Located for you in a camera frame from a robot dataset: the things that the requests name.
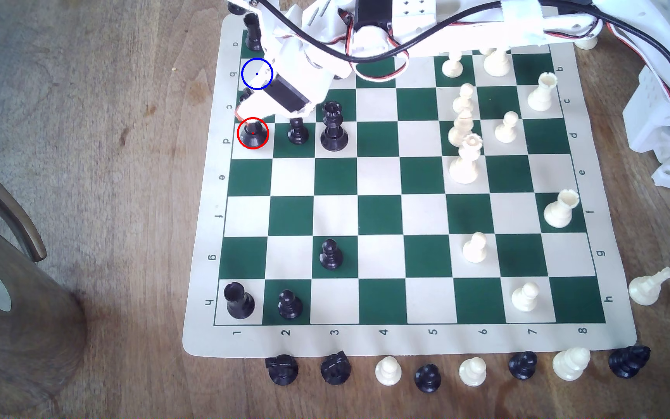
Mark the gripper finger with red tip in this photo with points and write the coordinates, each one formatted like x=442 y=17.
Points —
x=270 y=38
x=260 y=107

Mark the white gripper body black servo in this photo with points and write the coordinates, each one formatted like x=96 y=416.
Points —
x=287 y=94

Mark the black chess piece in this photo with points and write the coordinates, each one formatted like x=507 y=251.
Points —
x=252 y=135
x=244 y=96
x=236 y=7

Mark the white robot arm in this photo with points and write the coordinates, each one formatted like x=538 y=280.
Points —
x=463 y=26

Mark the black chess pawn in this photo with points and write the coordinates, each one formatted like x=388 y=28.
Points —
x=289 y=305
x=298 y=132
x=427 y=379
x=330 y=256

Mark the black chess queen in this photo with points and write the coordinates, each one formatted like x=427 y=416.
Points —
x=333 y=131

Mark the green white chess mat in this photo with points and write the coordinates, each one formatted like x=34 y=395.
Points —
x=378 y=174

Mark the white chess pawn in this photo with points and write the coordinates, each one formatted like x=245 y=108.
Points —
x=452 y=66
x=474 y=248
x=388 y=372
x=525 y=298
x=463 y=100
x=472 y=372
x=506 y=129

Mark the white chess queen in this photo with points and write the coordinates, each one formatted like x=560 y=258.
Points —
x=465 y=163

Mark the white chess knight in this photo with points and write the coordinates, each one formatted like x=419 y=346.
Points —
x=496 y=63

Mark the white chess rook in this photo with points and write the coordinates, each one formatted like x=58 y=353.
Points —
x=559 y=210
x=542 y=93

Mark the black chess knight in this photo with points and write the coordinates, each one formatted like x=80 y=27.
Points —
x=335 y=369
x=281 y=370

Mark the white chess piece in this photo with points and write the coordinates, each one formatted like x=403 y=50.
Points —
x=586 y=42

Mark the black chess bishop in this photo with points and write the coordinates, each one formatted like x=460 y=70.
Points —
x=523 y=366

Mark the black chess king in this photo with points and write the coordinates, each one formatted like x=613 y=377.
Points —
x=629 y=361

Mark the white tape strip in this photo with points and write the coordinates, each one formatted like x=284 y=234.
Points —
x=522 y=20

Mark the brown wooden furniture body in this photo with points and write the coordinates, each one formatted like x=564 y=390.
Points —
x=21 y=343

